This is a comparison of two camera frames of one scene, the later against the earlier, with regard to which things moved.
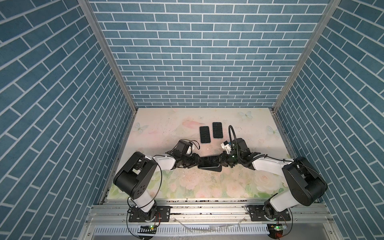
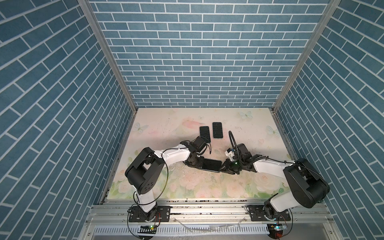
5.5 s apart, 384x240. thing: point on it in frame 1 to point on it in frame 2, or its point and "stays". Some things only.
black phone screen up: x=204 y=132 stays
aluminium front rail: x=209 y=212 stays
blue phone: x=217 y=130 stays
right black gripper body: x=230 y=159 to x=232 y=166
